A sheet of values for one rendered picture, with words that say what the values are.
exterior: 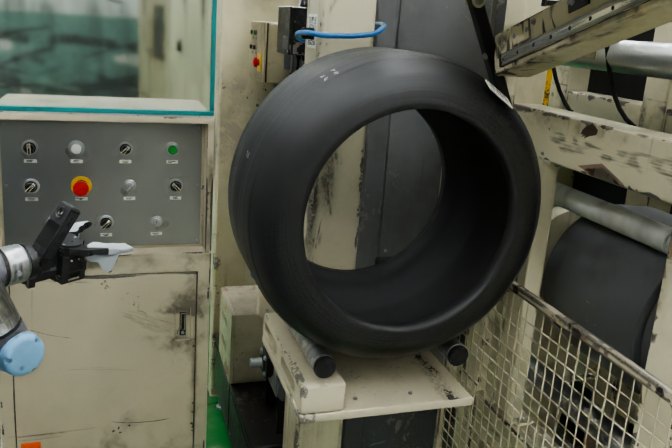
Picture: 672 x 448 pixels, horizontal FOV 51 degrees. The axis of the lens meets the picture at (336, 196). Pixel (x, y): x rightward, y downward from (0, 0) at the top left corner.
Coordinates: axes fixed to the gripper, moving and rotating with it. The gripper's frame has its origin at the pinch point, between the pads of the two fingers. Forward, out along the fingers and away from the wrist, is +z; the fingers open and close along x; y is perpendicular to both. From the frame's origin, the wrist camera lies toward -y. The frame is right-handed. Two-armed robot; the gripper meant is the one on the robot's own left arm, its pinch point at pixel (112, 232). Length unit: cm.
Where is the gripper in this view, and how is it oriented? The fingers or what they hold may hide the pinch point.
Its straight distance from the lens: 156.9
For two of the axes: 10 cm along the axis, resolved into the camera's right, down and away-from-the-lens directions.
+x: 7.7, 3.3, -5.4
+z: 6.1, -1.5, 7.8
